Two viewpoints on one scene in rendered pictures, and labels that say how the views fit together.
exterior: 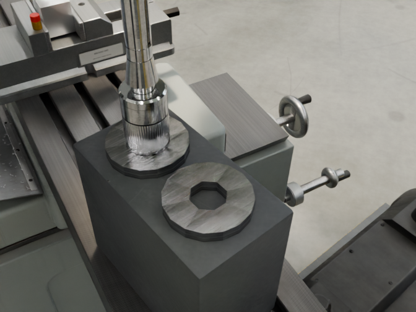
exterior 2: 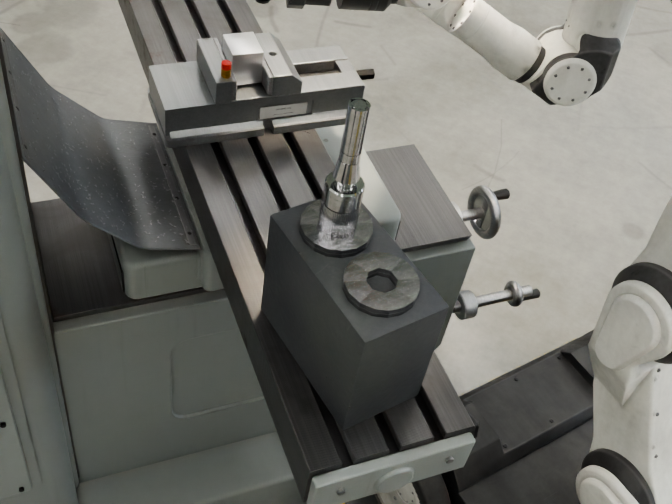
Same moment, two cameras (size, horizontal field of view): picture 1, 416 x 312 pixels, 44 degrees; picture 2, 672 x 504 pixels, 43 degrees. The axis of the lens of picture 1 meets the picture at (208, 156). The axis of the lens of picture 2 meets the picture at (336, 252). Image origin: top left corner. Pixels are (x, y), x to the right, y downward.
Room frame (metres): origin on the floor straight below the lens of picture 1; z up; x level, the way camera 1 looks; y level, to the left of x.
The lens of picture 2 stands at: (-0.34, 0.04, 1.86)
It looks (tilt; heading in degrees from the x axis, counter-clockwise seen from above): 47 degrees down; 1
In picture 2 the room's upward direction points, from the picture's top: 11 degrees clockwise
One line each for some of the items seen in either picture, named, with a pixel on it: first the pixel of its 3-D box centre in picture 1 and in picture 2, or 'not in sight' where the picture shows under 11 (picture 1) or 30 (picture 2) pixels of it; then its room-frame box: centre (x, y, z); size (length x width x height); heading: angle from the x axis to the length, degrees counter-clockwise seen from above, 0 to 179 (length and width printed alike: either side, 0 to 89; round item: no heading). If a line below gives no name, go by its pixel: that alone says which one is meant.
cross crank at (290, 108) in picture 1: (281, 121); (469, 215); (1.01, -0.19, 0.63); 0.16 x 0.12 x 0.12; 120
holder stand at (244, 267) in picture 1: (179, 226); (347, 304); (0.36, 0.03, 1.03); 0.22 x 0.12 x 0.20; 41
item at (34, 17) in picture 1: (36, 21); (226, 69); (0.76, 0.29, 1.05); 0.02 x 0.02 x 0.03
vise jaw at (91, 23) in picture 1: (85, 13); (274, 63); (0.85, 0.23, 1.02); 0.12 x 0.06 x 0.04; 30
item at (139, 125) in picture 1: (145, 118); (340, 206); (0.39, 0.06, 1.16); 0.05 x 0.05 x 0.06
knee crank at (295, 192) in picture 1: (317, 183); (497, 297); (0.90, -0.29, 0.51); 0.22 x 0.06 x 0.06; 120
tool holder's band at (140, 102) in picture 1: (143, 91); (344, 184); (0.39, 0.06, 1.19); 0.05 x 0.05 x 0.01
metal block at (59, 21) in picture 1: (53, 12); (242, 58); (0.82, 0.28, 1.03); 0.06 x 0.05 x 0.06; 30
